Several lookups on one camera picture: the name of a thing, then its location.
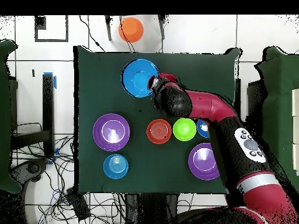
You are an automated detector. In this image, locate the large light blue bowl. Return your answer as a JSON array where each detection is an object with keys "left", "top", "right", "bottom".
[{"left": 120, "top": 58, "right": 161, "bottom": 98}]

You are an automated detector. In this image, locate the purple plastic bowl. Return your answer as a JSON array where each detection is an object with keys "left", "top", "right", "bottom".
[
  {"left": 92, "top": 113, "right": 131, "bottom": 152},
  {"left": 187, "top": 142, "right": 220, "bottom": 181}
]

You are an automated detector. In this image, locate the dark green tablecloth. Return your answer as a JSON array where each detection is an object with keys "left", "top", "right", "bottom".
[{"left": 72, "top": 45, "right": 242, "bottom": 195}]

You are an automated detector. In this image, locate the orange-red plastic bowl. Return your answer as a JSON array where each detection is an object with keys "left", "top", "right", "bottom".
[{"left": 146, "top": 118, "right": 173, "bottom": 145}]

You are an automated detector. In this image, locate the orange round object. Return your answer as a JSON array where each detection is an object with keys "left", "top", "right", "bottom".
[{"left": 118, "top": 16, "right": 145, "bottom": 44}]

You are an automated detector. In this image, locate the green plastic bowl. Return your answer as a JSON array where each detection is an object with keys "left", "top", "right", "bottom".
[{"left": 172, "top": 117, "right": 197, "bottom": 142}]

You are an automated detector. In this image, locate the black tripod leg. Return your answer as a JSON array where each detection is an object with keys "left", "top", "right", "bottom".
[
  {"left": 158, "top": 15, "right": 169, "bottom": 40},
  {"left": 104, "top": 15, "right": 113, "bottom": 42}
]

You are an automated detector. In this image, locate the dark blue plastic bowl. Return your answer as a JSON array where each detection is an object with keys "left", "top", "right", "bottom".
[{"left": 196, "top": 118, "right": 210, "bottom": 138}]

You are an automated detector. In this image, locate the small light blue bowl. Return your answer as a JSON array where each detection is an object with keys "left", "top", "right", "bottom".
[{"left": 103, "top": 153, "right": 130, "bottom": 180}]

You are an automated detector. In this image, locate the blue tape strip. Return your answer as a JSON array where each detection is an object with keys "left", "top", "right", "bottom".
[{"left": 43, "top": 72, "right": 57, "bottom": 89}]

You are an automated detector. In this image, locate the black metal stand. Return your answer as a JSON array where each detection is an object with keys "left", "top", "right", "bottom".
[{"left": 11, "top": 73, "right": 55, "bottom": 159}]

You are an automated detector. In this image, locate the green cloth covered table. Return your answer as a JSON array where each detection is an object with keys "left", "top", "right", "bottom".
[
  {"left": 253, "top": 45, "right": 299, "bottom": 194},
  {"left": 0, "top": 38, "right": 23, "bottom": 194}
]

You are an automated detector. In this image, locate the black power adapter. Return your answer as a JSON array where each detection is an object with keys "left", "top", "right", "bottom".
[{"left": 65, "top": 187, "right": 91, "bottom": 221}]

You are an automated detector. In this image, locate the black grey chair base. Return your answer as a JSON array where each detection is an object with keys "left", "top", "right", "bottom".
[{"left": 10, "top": 157, "right": 50, "bottom": 187}]

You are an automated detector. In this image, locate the white box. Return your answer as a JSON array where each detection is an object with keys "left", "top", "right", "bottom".
[{"left": 293, "top": 143, "right": 299, "bottom": 173}]

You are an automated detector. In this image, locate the black cable with connector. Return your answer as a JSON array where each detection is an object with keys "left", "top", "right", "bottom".
[{"left": 78, "top": 15, "right": 106, "bottom": 53}]

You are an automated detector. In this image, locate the black metal post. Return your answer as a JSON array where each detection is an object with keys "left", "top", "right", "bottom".
[{"left": 234, "top": 78, "right": 242, "bottom": 120}]

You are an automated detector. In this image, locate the tangle of floor cables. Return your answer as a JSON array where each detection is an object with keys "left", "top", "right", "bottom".
[{"left": 13, "top": 122, "right": 127, "bottom": 224}]

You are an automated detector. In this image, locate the black square floor frame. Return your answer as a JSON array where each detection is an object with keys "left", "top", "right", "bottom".
[{"left": 34, "top": 15, "right": 69, "bottom": 43}]

